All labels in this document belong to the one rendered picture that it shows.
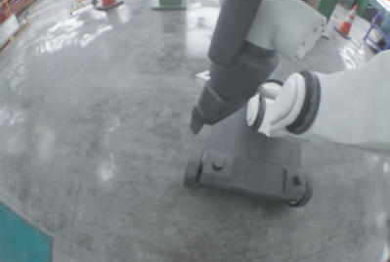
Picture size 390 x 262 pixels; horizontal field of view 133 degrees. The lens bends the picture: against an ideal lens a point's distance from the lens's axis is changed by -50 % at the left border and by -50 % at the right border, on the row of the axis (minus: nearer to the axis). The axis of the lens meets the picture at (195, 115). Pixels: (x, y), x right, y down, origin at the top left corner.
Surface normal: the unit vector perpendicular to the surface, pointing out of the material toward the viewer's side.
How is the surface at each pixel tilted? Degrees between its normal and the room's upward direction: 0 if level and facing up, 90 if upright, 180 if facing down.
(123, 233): 0
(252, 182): 0
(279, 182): 0
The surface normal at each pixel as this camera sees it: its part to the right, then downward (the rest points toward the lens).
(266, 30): -0.82, 0.41
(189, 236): 0.04, -0.54
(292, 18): -0.62, 0.11
